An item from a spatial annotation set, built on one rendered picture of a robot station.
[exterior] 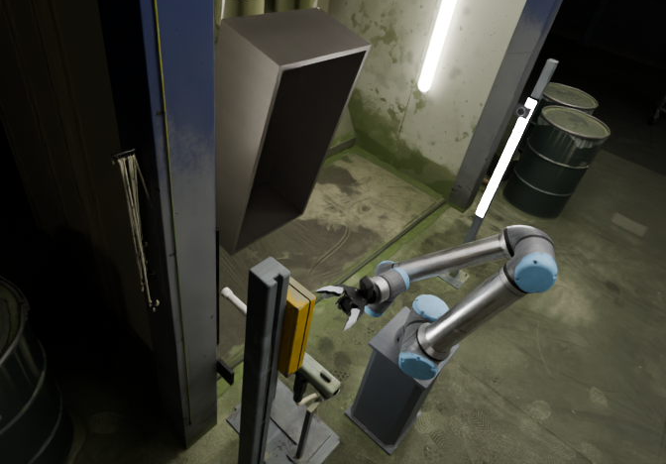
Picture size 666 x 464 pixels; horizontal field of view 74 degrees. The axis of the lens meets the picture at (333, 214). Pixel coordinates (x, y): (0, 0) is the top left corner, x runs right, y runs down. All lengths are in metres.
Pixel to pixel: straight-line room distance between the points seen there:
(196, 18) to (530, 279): 1.14
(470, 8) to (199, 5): 2.82
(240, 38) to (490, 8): 2.20
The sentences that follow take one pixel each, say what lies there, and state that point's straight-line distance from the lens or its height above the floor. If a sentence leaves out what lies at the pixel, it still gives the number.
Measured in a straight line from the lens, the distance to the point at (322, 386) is 1.31.
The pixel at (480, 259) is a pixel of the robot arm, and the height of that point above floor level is 1.28.
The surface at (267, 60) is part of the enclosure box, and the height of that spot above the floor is 1.63.
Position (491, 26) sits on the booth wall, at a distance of 3.66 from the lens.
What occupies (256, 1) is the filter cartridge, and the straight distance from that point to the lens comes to 3.26.
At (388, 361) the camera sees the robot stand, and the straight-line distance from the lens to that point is 2.04.
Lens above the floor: 2.26
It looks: 38 degrees down
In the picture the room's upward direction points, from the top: 11 degrees clockwise
